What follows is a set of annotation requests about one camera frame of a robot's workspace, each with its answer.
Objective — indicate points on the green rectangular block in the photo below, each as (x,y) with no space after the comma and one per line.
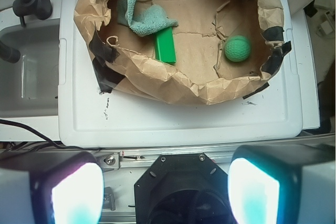
(164,46)

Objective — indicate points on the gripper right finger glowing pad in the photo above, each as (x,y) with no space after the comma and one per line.
(287,183)

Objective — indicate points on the black faucet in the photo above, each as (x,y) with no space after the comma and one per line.
(41,9)

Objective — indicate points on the aluminium extrusion rail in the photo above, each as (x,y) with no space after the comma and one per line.
(220,154)

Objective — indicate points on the metal corner bracket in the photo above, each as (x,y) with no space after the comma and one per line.
(110,161)

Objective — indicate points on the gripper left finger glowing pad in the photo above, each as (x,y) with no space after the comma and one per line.
(51,187)

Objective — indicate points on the green dimpled ball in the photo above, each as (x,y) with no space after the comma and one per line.
(237,48)

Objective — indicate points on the brown paper bag tray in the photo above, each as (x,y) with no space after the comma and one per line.
(202,74)

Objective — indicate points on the teal terry cloth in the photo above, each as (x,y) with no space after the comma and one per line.
(147,22)

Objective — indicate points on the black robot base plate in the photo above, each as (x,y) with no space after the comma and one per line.
(183,188)

